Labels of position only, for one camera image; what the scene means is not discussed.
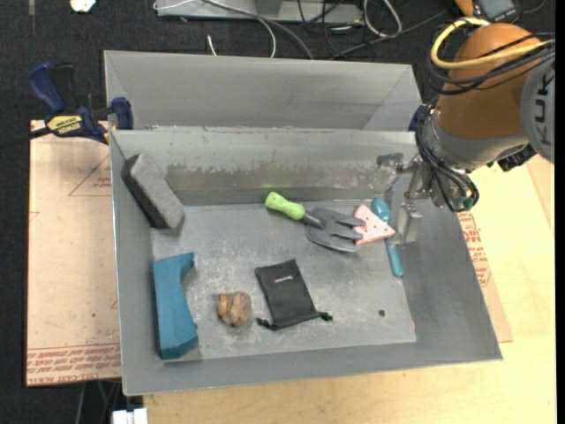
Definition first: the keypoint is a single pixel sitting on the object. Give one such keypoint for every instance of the brown cardboard board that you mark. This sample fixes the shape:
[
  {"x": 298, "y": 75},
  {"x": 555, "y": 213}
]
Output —
[{"x": 70, "y": 259}]

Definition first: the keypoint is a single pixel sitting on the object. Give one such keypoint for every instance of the pink dotted flat piece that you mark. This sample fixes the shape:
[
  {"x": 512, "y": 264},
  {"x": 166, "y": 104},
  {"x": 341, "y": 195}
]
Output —
[{"x": 373, "y": 228}]

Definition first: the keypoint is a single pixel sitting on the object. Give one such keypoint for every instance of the blue notched foam block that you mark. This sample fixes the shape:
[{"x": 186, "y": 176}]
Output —
[{"x": 172, "y": 307}]

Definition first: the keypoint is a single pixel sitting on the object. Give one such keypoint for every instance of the grey and black sponge block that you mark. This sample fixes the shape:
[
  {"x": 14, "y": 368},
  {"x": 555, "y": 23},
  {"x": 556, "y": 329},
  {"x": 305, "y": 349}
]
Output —
[{"x": 152, "y": 190}]

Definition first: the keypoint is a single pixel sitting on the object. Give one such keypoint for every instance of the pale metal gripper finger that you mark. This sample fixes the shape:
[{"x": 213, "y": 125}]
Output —
[
  {"x": 389, "y": 159},
  {"x": 410, "y": 228}
]

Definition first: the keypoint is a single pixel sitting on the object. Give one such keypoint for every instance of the brown toy lump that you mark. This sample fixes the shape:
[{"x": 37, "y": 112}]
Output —
[{"x": 235, "y": 308}]

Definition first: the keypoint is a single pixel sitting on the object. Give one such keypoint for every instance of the grey metal bin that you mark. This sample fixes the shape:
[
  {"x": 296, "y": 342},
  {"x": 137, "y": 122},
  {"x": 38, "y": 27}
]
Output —
[{"x": 282, "y": 289}]

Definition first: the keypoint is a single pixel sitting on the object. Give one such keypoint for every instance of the teal plastic spoon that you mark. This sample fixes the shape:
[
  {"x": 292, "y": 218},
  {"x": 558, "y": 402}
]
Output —
[{"x": 394, "y": 259}]

